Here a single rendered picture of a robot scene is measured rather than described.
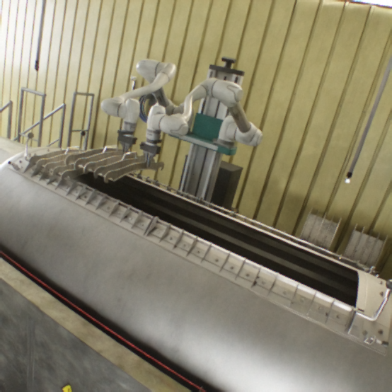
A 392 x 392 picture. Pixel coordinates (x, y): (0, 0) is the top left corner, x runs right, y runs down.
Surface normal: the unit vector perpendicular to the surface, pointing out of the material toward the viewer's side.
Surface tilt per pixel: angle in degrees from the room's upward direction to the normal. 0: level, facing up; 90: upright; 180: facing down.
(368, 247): 69
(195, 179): 90
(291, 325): 40
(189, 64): 90
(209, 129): 90
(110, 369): 90
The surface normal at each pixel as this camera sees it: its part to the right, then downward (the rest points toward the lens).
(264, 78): -0.47, 0.19
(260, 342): -0.24, -0.41
